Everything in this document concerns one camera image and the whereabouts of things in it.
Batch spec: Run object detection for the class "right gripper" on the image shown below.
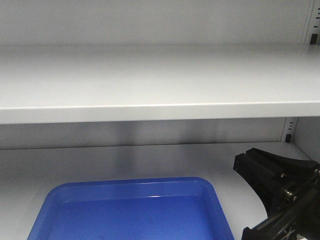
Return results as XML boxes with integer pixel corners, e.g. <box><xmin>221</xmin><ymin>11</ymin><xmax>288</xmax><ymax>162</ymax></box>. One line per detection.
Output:
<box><xmin>233</xmin><ymin>148</ymin><xmax>320</xmax><ymax>240</ymax></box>

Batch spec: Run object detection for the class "grey metal cabinet shelf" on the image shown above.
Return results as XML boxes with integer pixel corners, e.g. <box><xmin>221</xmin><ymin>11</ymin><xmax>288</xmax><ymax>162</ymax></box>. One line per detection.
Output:
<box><xmin>0</xmin><ymin>44</ymin><xmax>320</xmax><ymax>124</ymax></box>

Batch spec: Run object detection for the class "lower black shelf clip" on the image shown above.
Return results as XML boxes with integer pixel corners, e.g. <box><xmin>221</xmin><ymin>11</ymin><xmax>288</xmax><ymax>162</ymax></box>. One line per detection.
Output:
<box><xmin>285</xmin><ymin>134</ymin><xmax>292</xmax><ymax>143</ymax></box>

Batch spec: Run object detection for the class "black shelf clip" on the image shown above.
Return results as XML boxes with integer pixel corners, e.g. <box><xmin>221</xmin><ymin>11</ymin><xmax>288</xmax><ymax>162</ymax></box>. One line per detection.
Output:
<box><xmin>309</xmin><ymin>33</ymin><xmax>318</xmax><ymax>45</ymax></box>
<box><xmin>285</xmin><ymin>134</ymin><xmax>292</xmax><ymax>143</ymax></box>

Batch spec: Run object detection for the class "blue plastic tray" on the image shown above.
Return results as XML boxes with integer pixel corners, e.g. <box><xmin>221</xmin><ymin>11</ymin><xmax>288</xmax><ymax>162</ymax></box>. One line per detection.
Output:
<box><xmin>28</xmin><ymin>177</ymin><xmax>233</xmax><ymax>240</ymax></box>

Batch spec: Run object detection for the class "upper black shelf clip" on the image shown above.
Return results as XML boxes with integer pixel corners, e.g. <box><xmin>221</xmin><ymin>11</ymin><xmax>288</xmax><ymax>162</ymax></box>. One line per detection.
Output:
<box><xmin>309</xmin><ymin>33</ymin><xmax>318</xmax><ymax>45</ymax></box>

